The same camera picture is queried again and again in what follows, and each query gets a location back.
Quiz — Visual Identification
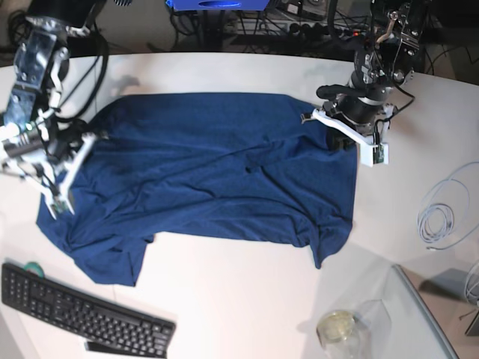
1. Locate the clear glass jar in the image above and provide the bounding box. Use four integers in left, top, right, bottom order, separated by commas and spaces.
316, 300, 392, 358

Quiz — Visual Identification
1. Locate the blue box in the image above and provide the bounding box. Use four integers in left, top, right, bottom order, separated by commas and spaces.
165, 0, 269, 11

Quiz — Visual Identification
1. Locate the blue long-sleeve t-shirt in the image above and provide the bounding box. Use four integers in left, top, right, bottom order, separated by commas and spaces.
36, 93, 357, 286

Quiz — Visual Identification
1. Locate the green tape roll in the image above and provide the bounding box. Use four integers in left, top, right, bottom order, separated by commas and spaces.
23, 262, 45, 277

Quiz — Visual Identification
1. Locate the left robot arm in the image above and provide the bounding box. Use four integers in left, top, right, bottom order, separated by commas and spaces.
302, 1, 428, 167

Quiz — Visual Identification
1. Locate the black computer keyboard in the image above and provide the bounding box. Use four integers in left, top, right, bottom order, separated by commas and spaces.
1, 263, 176, 358

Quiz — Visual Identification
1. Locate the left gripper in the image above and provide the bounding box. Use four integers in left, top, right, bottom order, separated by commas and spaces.
301, 93, 397, 167

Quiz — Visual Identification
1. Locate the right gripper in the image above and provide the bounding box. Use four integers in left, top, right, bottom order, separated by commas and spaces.
1, 119, 100, 220

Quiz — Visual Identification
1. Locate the coiled white cable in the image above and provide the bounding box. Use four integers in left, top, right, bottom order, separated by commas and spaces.
416, 161, 479, 252

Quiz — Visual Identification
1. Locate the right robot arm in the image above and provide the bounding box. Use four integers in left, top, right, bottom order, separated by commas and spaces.
1, 1, 109, 218

